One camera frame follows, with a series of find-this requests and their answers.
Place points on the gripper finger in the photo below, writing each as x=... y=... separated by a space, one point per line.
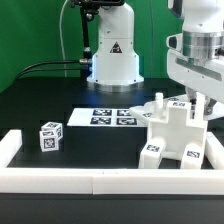
x=209 y=105
x=191 y=94

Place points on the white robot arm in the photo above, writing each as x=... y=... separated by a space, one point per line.
x=115 y=65

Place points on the white marker tag sheet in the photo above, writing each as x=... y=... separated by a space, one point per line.
x=102 y=117

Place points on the white chair seat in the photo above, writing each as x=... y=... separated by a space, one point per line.
x=177 y=129

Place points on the white chair back piece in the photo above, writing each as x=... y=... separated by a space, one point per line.
x=157 y=109

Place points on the white U-shaped fence wall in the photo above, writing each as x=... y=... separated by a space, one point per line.
x=100 y=181

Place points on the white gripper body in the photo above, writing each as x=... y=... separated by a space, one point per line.
x=196 y=60

